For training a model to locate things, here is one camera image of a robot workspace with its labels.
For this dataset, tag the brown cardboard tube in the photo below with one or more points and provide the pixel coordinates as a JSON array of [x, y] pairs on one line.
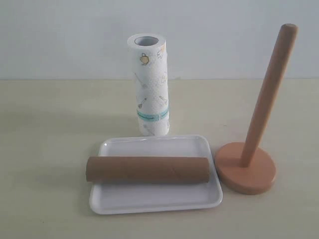
[[148, 169]]

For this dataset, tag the white printed paper towel roll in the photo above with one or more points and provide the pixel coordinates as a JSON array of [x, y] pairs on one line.
[[148, 57]]

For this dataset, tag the wooden paper towel holder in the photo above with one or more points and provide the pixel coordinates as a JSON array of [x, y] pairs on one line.
[[243, 166]]

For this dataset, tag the white rectangular plastic tray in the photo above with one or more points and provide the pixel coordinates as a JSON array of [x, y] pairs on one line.
[[111, 199]]

